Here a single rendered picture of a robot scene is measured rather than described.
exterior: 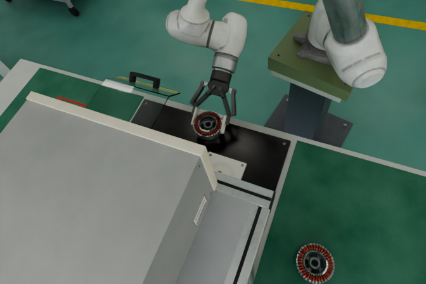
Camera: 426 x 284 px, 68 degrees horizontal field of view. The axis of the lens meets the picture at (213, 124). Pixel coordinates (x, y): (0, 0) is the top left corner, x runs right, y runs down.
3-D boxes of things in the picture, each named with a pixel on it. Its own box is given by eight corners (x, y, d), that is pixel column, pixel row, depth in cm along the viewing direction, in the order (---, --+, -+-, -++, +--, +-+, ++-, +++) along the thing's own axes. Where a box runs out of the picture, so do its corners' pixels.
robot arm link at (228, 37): (238, 61, 121) (206, 52, 121) (249, 22, 120) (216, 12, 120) (241, 57, 110) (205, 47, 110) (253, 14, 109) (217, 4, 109)
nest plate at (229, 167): (209, 152, 119) (208, 151, 118) (246, 164, 114) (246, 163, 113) (193, 188, 112) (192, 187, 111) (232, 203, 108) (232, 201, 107)
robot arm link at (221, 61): (218, 56, 121) (214, 71, 122) (211, 51, 112) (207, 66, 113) (241, 61, 119) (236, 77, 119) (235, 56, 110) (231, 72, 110)
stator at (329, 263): (290, 273, 97) (291, 272, 93) (301, 239, 101) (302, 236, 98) (326, 291, 93) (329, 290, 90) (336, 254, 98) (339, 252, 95)
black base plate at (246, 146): (146, 101, 138) (144, 98, 136) (290, 143, 119) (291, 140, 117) (87, 201, 117) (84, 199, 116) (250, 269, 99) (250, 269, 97)
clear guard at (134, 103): (120, 77, 112) (114, 66, 107) (180, 92, 105) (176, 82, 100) (68, 156, 98) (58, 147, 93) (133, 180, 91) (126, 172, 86)
